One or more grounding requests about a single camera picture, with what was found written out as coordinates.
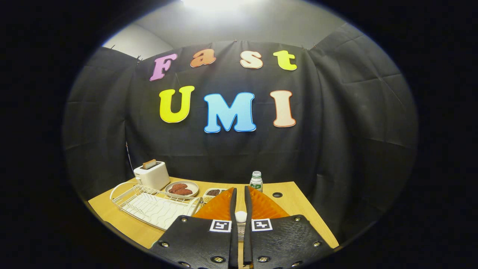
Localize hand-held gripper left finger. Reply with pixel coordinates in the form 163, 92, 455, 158
149, 188, 239, 269

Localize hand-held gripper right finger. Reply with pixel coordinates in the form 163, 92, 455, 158
243, 186, 333, 269

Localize blue striped handle spoon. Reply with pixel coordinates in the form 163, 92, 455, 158
235, 211, 248, 242

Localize white wire dish rack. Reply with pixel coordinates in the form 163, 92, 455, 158
110, 181, 204, 231

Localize small beige plate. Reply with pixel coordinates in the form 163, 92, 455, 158
165, 181, 199, 198

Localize white divided tray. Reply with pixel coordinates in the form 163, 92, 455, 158
202, 188, 229, 204

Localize white green-label drink bottle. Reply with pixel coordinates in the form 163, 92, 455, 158
249, 171, 264, 192

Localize white toaster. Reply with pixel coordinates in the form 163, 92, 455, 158
133, 161, 171, 191

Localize black backdrop cloth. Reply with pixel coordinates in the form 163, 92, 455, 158
62, 22, 419, 243

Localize thin black cable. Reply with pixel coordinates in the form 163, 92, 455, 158
125, 141, 135, 173

